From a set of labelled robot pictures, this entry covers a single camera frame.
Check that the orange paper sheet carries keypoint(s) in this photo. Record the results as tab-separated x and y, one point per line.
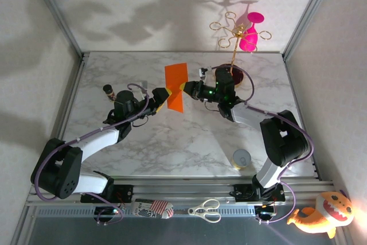
176	74

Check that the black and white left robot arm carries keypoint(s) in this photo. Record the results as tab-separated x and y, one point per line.
60	170

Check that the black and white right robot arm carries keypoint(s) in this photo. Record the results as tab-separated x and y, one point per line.
281	141

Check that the small dark bottle black cap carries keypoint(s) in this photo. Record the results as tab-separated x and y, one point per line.
108	89

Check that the pink wine glass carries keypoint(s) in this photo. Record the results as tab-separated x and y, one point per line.
248	39

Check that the tin can silver lid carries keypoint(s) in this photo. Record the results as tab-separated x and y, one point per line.
241	158

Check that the printed striped pouch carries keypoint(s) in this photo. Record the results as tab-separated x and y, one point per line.
152	207

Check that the black controller board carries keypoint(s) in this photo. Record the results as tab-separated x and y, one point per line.
107	212
265	212

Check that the orange fish plush toy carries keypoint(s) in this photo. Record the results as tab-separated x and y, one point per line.
321	216

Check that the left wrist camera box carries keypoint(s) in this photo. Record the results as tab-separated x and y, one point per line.
144	86

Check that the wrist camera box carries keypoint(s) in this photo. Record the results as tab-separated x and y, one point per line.
203	73
144	86

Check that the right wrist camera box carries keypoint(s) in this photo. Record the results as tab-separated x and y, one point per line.
203	73

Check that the aluminium side rail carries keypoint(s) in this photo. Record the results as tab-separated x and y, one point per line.
292	84
76	84

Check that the aluminium frame rail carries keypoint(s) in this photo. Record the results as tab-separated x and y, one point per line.
183	190

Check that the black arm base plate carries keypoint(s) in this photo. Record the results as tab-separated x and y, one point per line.
243	192
123	193

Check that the aluminium frame post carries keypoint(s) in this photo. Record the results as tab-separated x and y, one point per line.
309	9
54	9

